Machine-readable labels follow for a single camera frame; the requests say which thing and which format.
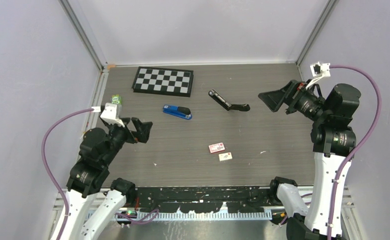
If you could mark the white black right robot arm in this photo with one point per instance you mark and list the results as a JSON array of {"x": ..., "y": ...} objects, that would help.
[{"x": 333, "y": 139}]

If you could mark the blue stapler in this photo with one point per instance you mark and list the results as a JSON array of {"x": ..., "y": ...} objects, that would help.
[{"x": 177, "y": 111}]

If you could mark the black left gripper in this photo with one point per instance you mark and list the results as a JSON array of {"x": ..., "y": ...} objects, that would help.
[{"x": 142, "y": 132}]

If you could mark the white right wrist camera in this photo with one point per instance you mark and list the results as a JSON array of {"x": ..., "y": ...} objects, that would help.
[{"x": 319, "y": 71}]

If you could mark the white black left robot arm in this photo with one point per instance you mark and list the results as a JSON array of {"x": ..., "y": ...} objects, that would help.
[{"x": 97, "y": 151}]

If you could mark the black white chessboard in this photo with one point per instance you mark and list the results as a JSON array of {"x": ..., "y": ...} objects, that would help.
[{"x": 163, "y": 81}]

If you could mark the black stapler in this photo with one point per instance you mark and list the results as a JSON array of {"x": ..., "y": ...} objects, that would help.
[{"x": 225, "y": 104}]

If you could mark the red staple box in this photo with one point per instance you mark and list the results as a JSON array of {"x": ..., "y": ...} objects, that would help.
[{"x": 217, "y": 147}]

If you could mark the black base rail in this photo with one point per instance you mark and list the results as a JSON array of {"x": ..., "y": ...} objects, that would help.
[{"x": 203, "y": 199}]

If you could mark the slotted cable duct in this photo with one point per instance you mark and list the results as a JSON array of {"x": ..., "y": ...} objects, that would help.
[{"x": 221, "y": 215}]

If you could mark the green toy block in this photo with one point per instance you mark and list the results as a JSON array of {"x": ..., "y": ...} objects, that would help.
[{"x": 116, "y": 99}]

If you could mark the white staple box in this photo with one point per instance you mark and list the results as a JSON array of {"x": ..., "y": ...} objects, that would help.
[{"x": 225, "y": 156}]

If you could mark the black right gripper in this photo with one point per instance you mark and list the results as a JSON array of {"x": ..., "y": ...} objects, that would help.
[{"x": 276, "y": 98}]

